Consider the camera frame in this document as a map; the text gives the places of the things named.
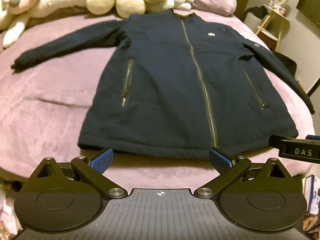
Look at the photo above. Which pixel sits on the navy blue zip jacket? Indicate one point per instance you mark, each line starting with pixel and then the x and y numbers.
pixel 177 86

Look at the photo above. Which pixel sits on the white flower bouquet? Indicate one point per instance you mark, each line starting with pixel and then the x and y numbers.
pixel 278 6

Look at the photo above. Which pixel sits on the dark wall television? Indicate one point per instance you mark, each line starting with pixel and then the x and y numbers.
pixel 310 8

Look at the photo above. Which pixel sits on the pink white plush toy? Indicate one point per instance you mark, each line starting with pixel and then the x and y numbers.
pixel 15 15

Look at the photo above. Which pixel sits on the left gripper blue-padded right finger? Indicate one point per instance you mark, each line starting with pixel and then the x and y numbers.
pixel 230 169

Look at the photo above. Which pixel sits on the yellow side table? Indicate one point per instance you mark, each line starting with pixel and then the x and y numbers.
pixel 273 25

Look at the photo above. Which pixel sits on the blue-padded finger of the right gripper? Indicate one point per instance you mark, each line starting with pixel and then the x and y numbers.
pixel 306 150

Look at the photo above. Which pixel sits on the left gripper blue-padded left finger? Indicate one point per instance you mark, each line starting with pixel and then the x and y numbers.
pixel 90 170

